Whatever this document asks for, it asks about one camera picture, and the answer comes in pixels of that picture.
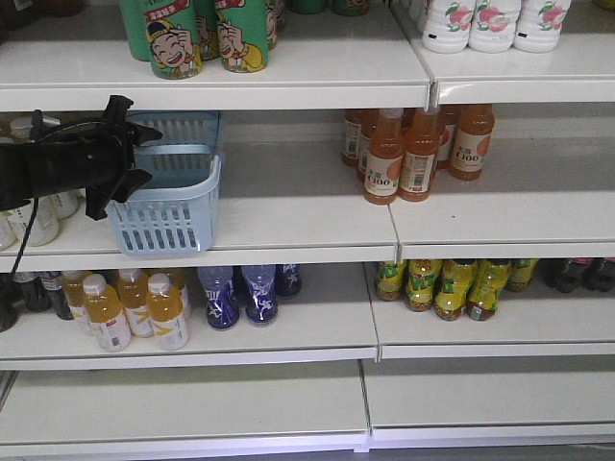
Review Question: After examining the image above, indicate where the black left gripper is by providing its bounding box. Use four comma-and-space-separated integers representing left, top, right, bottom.
86, 95, 163, 221

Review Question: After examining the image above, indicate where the light blue plastic basket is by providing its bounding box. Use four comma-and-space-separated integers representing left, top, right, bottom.
106, 110, 222, 255

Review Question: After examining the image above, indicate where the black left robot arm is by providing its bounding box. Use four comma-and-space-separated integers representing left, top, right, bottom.
1, 95, 162, 221

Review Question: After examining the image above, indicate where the pale green tea bottle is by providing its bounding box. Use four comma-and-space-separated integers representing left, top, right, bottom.
10, 115, 79, 220
3, 197, 60, 247

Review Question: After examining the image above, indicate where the green cartoon drink can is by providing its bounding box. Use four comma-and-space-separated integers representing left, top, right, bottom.
139, 0, 202, 80
214, 0, 268, 73

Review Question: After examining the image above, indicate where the yellow juice bottle white cap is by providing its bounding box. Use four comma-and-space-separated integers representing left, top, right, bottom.
61, 270, 94, 336
146, 274, 189, 351
117, 268, 154, 338
83, 274, 132, 352

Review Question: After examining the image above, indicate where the dark tea bottle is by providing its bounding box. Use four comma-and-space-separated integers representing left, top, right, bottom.
12, 272, 51, 313
1, 274, 18, 331
39, 271, 73, 321

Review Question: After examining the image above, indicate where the blue sports drink bottle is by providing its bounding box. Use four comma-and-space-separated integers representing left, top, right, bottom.
197, 266, 239, 329
275, 264, 303, 298
241, 264, 278, 325

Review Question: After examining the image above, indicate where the white metal shelving unit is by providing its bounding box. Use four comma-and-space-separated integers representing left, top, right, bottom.
1, 1, 614, 460

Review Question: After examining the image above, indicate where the orange juice bottle front left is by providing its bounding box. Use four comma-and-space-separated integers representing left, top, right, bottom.
364, 108, 404, 205

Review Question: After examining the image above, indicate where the orange juice bottle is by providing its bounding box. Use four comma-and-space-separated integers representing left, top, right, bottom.
364, 108, 404, 205
398, 108, 440, 202
448, 104, 495, 181

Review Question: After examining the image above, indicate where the yellow label tea bottle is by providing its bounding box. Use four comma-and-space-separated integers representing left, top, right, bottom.
375, 260, 407, 302
466, 258, 511, 321
505, 258, 539, 292
406, 259, 443, 312
434, 258, 479, 321

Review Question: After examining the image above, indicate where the orange juice bottle front right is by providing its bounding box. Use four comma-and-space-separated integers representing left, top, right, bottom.
398, 108, 440, 202

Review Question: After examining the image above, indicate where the white peach drink bottle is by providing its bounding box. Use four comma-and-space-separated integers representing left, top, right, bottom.
468, 0, 522, 54
422, 0, 477, 54
513, 0, 572, 53

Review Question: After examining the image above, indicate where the cola bottle red label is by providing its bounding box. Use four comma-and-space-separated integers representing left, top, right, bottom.
545, 257, 592, 293
582, 257, 615, 292

